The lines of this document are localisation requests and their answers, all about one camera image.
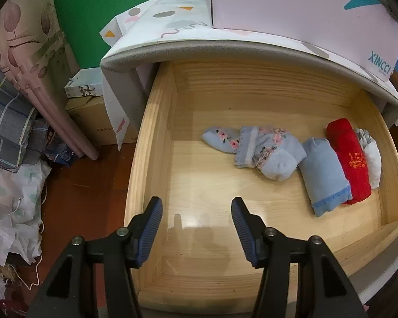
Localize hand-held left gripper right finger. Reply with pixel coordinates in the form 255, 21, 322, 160
231, 197, 369, 318

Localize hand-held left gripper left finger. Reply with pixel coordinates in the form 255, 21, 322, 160
25, 196, 164, 318

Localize wooden drawer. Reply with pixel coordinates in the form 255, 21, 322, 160
123, 60, 398, 309

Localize light blue floral sock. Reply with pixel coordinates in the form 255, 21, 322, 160
235, 126, 307, 182

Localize plain light blue underwear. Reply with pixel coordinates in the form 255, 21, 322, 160
298, 137, 353, 218

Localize small light blue floral underwear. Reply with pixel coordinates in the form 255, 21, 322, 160
201, 126, 244, 153

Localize red underwear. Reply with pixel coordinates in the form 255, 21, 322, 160
326, 117, 372, 205

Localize white underwear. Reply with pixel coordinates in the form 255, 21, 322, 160
355, 128, 383, 190

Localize white cardboard box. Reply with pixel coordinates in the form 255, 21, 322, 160
206, 0, 398, 83

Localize dark blue printed packet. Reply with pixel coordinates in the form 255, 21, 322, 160
45, 129, 77, 166

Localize brown cardboard box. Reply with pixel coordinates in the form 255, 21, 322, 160
65, 94, 140, 146

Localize white plastic bags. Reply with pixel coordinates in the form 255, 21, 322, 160
0, 159, 52, 302

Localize small pale tissue box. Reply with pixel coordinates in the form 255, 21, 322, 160
64, 67, 104, 98

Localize grey cabinet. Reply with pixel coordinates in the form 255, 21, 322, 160
100, 38, 398, 130

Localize grey plaid cloth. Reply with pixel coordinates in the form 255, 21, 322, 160
0, 51, 50, 173

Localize white patterned table cover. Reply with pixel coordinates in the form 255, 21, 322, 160
99, 0, 398, 151

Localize pink leaf-patterned curtain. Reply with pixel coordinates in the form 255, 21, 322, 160
0, 0, 100, 160

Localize green foam mat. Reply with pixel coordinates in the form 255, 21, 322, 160
48, 0, 209, 73

